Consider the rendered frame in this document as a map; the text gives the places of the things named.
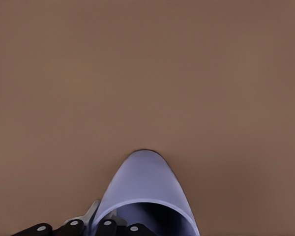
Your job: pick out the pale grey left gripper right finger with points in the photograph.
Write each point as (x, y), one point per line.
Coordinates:
(110, 225)

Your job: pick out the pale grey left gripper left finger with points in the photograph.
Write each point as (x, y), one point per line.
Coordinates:
(75, 225)

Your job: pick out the purple cup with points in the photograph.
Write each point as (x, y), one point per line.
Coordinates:
(147, 182)

